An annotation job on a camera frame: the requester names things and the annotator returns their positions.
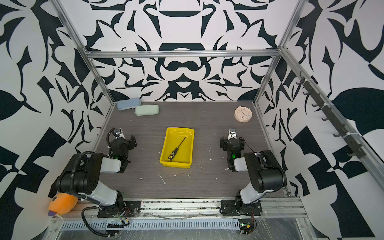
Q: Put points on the yellow plastic bin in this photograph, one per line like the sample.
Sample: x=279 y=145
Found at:
x=184 y=156

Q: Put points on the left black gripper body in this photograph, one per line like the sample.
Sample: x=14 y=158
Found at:
x=127 y=145

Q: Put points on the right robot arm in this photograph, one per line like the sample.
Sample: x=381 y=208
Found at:
x=265 y=173

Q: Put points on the blue glasses case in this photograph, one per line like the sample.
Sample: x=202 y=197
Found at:
x=128 y=104

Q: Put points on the pink round clock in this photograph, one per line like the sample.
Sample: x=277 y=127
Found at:
x=243 y=114

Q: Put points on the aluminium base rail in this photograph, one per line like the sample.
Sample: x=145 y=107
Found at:
x=189 y=208

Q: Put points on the black yellow screwdriver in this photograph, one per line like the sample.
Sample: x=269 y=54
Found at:
x=174 y=152

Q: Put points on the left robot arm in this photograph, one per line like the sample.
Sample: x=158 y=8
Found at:
x=81 y=177

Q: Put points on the orange plush toy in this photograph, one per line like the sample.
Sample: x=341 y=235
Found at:
x=61 y=204

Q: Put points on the black wall hook rack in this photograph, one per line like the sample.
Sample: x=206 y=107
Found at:
x=333 y=115

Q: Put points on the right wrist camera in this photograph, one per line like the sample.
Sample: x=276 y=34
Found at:
x=232 y=134

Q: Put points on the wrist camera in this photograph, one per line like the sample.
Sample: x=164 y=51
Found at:
x=118 y=133
x=232 y=134

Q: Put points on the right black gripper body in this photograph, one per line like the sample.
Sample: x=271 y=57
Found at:
x=228 y=154

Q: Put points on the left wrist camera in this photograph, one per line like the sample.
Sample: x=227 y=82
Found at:
x=118 y=133

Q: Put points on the green glasses case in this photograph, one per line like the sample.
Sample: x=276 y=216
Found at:
x=147 y=110

